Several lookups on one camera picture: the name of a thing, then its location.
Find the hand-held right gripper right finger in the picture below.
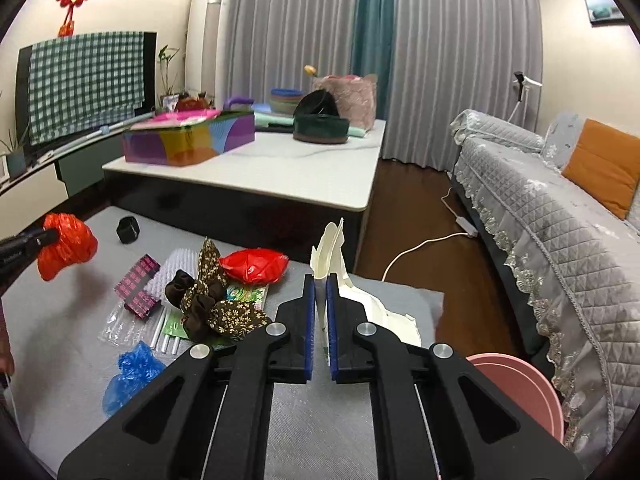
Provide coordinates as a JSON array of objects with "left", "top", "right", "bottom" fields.
[{"left": 325, "top": 275, "right": 587, "bottom": 480}]

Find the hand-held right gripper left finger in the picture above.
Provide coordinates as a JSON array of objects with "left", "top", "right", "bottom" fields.
[{"left": 57, "top": 274, "right": 318, "bottom": 480}]

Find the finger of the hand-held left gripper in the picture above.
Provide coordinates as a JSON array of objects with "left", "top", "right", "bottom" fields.
[{"left": 0, "top": 226, "right": 60, "bottom": 277}]

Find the red plastic bag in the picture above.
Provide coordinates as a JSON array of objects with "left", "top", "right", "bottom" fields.
[
  {"left": 37, "top": 212, "right": 99, "bottom": 282},
  {"left": 219, "top": 248, "right": 290, "bottom": 286}
]

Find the cream paper packaging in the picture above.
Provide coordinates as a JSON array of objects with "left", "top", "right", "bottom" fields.
[{"left": 310, "top": 218, "right": 423, "bottom": 361}]

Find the clear plastic blister packaging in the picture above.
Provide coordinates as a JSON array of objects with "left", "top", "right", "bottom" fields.
[{"left": 99, "top": 299, "right": 183, "bottom": 361}]

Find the white bubble wrap sheet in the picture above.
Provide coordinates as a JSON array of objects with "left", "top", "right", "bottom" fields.
[{"left": 145, "top": 249, "right": 195, "bottom": 306}]

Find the pink plastic bucket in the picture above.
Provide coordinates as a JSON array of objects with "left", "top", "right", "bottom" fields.
[{"left": 465, "top": 353, "right": 565, "bottom": 449}]

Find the television cabinet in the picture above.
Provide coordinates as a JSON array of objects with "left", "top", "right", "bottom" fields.
[{"left": 0, "top": 127, "right": 151, "bottom": 286}]

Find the green printed packet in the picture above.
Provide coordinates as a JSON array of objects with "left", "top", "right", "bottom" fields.
[{"left": 159, "top": 282, "right": 272, "bottom": 353}]

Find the grey mat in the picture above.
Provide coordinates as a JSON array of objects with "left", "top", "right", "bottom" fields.
[{"left": 0, "top": 205, "right": 445, "bottom": 480}]

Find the brown floral hair scrunchie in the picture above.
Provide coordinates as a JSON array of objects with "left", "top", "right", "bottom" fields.
[{"left": 166, "top": 237, "right": 273, "bottom": 343}]

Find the black box with pink pattern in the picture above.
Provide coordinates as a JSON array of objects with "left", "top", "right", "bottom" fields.
[{"left": 113, "top": 254, "right": 162, "bottom": 321}]

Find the light blue pole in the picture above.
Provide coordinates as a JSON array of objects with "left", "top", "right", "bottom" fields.
[{"left": 30, "top": 114, "right": 152, "bottom": 159}]

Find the white-topped coffee table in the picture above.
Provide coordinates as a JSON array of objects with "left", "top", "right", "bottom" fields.
[{"left": 102, "top": 119, "right": 387, "bottom": 274}]

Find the blue plastic shoe cover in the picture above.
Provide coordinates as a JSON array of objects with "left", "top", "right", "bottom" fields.
[{"left": 102, "top": 341, "right": 168, "bottom": 418}]

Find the green checked cloth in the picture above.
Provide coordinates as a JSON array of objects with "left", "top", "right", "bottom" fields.
[{"left": 27, "top": 31, "right": 146, "bottom": 146}]

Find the colourful tin box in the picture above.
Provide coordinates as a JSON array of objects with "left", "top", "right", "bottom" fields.
[{"left": 122, "top": 112, "right": 257, "bottom": 167}]

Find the dark green round box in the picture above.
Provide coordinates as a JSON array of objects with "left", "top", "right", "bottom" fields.
[{"left": 292, "top": 112, "right": 351, "bottom": 145}]

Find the mint green cloth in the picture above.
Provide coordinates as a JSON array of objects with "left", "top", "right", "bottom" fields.
[{"left": 252, "top": 110, "right": 372, "bottom": 139}]

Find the black television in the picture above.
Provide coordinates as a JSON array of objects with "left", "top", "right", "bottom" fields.
[{"left": 14, "top": 31, "right": 158, "bottom": 154}]

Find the reddish brown teapot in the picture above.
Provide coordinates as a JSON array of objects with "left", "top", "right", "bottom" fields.
[{"left": 174, "top": 91, "right": 219, "bottom": 112}]

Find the black round lid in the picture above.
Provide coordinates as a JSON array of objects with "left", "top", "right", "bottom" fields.
[{"left": 294, "top": 88, "right": 339, "bottom": 122}]

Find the pink lace basket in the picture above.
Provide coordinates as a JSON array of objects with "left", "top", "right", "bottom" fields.
[{"left": 312, "top": 74, "right": 379, "bottom": 131}]

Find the stack of coloured bowls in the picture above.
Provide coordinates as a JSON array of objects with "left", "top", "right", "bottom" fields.
[{"left": 270, "top": 88, "right": 306, "bottom": 114}]

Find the potted bamboo plant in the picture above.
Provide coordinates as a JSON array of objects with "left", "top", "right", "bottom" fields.
[{"left": 157, "top": 45, "right": 182, "bottom": 112}]

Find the sofa with grey quilted cover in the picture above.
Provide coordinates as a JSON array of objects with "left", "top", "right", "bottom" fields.
[{"left": 447, "top": 108, "right": 640, "bottom": 462}]

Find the white standing air conditioner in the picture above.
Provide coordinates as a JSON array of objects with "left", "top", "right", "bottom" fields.
[{"left": 184, "top": 0, "right": 235, "bottom": 111}]

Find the teal curtain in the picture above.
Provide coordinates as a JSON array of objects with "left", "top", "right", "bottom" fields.
[{"left": 352, "top": 0, "right": 399, "bottom": 122}]

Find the grey curtain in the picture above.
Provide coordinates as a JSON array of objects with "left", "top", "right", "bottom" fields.
[
  {"left": 392, "top": 0, "right": 544, "bottom": 172},
  {"left": 222, "top": 0, "right": 364, "bottom": 107}
]

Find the white floor lamp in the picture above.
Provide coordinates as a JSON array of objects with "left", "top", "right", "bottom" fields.
[{"left": 512, "top": 70, "right": 544, "bottom": 122}]

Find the orange cushion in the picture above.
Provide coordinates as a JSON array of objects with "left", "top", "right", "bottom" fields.
[{"left": 562, "top": 118, "right": 640, "bottom": 220}]

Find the white power strip with cable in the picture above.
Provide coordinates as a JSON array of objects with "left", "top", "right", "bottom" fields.
[{"left": 382, "top": 187, "right": 479, "bottom": 282}]

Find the framed wall picture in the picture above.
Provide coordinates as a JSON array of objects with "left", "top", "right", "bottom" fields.
[{"left": 579, "top": 0, "right": 626, "bottom": 26}]

